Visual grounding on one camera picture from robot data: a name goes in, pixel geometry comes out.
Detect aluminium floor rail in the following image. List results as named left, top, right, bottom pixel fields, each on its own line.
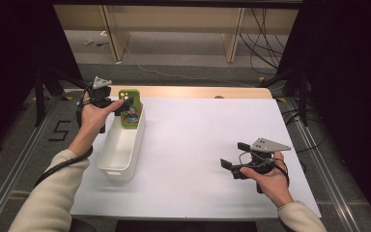
left=0, top=96, right=62, bottom=232
left=286, top=97, right=361, bottom=232

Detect green phone case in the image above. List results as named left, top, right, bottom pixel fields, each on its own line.
left=118, top=89, right=143, bottom=131

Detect white plastic storage box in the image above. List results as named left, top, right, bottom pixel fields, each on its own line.
left=96, top=101, right=147, bottom=182

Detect bundle of black cables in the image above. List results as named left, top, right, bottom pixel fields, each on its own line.
left=239, top=8, right=287, bottom=77

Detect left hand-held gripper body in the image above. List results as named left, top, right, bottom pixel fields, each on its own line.
left=88, top=75, right=113, bottom=109

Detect black metal stand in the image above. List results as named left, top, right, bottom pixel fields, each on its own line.
left=257, top=66, right=311, bottom=128
left=33, top=66, right=102, bottom=128

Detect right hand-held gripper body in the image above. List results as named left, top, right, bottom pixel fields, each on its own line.
left=231, top=137, right=293, bottom=180

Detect dark curtain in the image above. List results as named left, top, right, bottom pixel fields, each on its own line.
left=0, top=0, right=84, bottom=158
left=275, top=0, right=371, bottom=223

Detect right hand-held gripper cable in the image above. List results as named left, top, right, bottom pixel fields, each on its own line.
left=238, top=150, right=291, bottom=189

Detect left hand-held gripper cable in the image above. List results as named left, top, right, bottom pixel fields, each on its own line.
left=33, top=90, right=95, bottom=189

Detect person's left hand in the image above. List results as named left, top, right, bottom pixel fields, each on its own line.
left=76, top=99, right=126, bottom=148

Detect person's right hand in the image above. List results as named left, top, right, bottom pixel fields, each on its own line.
left=240, top=151, right=295, bottom=209

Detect white table mat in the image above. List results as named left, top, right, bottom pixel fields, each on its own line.
left=70, top=96, right=323, bottom=220

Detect hand-held gripper cable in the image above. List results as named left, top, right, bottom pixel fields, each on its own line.
left=238, top=150, right=291, bottom=189
left=33, top=90, right=95, bottom=189

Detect black floor cables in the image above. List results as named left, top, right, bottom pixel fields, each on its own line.
left=281, top=107, right=328, bottom=155

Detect light wooden shelf unit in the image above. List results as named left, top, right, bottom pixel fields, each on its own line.
left=53, top=4, right=300, bottom=64

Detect thin white floor cable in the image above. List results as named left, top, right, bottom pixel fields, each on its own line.
left=122, top=40, right=255, bottom=89

